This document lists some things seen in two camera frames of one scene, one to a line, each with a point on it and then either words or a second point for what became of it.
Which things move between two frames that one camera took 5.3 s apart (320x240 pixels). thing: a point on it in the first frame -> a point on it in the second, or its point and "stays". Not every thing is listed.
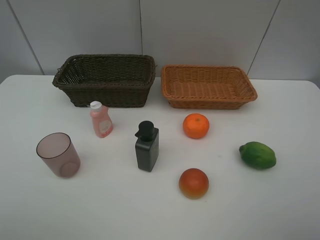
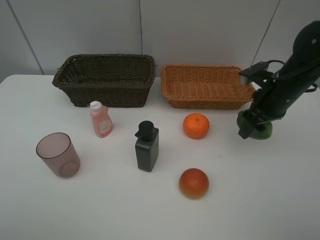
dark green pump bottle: (147, 145) stays
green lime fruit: (258, 155) -> (256, 134)
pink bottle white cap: (103, 124) stays
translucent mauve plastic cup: (57, 150) stays
